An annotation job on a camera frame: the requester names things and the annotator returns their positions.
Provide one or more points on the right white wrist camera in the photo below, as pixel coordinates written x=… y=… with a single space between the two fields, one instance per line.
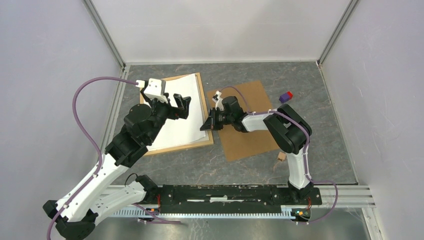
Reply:
x=218 y=100

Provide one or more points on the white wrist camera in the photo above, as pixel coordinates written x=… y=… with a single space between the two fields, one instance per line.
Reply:
x=153 y=89
x=218 y=100

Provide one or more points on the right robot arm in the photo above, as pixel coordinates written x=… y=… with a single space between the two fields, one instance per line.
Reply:
x=290 y=132

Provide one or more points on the brown backing board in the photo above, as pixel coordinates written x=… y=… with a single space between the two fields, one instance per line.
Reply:
x=237 y=145

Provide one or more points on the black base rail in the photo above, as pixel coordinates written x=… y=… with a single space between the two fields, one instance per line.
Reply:
x=230 y=198

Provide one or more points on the white paper sheet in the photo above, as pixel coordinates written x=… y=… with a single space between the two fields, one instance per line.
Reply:
x=180 y=103

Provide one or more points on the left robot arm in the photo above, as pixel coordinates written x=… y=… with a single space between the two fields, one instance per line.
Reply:
x=76 y=215

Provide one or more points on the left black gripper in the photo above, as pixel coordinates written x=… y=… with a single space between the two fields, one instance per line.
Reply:
x=182 y=110

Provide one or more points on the wooden picture frame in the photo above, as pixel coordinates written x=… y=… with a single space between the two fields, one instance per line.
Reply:
x=184 y=134

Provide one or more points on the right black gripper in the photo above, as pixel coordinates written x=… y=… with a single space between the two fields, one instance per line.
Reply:
x=211 y=124

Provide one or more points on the purple and red block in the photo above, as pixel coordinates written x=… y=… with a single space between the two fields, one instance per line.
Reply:
x=285 y=97

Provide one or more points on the small brown cube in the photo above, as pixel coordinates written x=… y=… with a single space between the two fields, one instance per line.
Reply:
x=281 y=156

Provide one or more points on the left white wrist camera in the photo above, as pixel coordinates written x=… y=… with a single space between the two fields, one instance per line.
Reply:
x=153 y=89

